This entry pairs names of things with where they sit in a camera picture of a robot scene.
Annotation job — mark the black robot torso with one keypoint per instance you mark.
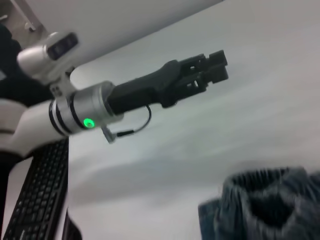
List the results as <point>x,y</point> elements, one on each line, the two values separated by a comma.
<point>15,85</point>

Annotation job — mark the grey metal frame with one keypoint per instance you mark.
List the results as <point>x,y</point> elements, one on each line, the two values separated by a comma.
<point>27,17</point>

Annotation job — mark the black computer keyboard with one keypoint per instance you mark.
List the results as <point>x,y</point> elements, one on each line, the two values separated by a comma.
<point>37,195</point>

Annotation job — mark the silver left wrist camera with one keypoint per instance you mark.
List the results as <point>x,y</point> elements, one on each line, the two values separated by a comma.
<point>45,57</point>

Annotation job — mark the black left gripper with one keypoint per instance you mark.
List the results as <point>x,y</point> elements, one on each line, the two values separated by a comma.
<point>150,85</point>

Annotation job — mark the blue denim shorts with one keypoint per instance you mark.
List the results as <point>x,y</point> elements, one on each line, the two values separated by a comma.
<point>262,207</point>

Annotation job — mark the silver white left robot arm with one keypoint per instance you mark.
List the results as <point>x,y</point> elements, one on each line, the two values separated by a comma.
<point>62,117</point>

